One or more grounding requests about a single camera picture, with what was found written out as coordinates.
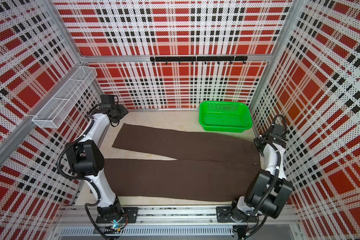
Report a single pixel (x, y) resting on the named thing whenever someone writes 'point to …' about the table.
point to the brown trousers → (207, 167)
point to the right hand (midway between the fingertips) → (259, 142)
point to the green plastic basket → (228, 117)
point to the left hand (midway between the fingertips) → (126, 112)
